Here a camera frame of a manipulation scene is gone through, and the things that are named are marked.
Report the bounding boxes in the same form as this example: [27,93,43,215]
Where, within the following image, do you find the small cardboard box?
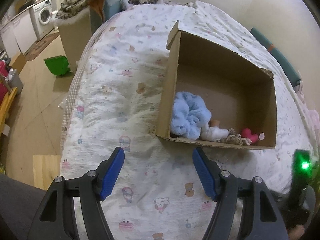
[8,52,27,74]

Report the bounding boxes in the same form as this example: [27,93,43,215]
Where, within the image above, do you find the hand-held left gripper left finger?
[26,147,125,240]

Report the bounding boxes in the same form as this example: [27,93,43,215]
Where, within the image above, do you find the white washing machine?
[29,0,56,40]

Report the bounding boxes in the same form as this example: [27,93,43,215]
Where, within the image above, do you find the person's grey trouser leg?
[0,173,64,240]

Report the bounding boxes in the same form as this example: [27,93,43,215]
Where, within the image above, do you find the brown cardboard box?
[155,20,278,150]

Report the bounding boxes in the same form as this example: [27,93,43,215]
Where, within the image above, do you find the red suitcase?
[0,60,10,97]

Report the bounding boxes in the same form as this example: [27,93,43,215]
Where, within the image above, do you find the teal headboard cushion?
[250,27,302,87]

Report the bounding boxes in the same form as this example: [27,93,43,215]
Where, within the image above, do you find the beige storage box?
[54,11,92,69]

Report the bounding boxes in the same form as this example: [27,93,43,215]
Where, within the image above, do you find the yellow wooden rack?
[0,86,18,137]

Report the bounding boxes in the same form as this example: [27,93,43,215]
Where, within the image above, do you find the beige knitted scrunchie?
[220,128,252,146]

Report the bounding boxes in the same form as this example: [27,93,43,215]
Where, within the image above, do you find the blue fluffy scrunchie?
[170,91,212,141]

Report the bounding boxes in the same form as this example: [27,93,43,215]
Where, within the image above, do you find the teal pillow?
[88,0,129,29]

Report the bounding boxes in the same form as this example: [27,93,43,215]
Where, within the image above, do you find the pink plush heart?
[241,128,259,144]

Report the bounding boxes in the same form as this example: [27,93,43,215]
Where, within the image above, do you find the white soft cloth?
[200,127,229,141]

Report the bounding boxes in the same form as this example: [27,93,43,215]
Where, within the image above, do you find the printed white duvet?
[60,0,317,240]

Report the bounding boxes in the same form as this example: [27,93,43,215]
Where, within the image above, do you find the grey bin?
[4,69,24,96]

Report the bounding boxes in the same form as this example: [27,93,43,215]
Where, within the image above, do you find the patterned floor rug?
[24,34,61,62]

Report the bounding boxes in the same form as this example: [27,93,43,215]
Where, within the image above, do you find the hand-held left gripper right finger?
[192,147,289,240]

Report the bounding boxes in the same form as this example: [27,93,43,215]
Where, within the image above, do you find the light wooden board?
[33,154,62,191]

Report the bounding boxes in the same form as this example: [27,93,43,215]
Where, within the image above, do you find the white kitchen cabinet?
[0,11,38,58]

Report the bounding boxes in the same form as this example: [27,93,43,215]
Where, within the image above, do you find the person's right hand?
[287,224,312,240]

